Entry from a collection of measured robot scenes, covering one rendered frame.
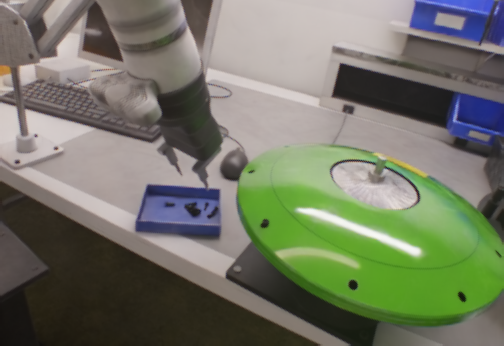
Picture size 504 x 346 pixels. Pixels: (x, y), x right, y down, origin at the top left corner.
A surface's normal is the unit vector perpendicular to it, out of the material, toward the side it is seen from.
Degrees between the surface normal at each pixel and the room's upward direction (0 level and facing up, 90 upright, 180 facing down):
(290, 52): 90
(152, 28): 104
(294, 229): 23
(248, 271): 0
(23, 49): 90
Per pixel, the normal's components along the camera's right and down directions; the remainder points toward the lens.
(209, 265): 0.15, -0.88
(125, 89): -0.07, -0.71
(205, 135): 0.73, 0.11
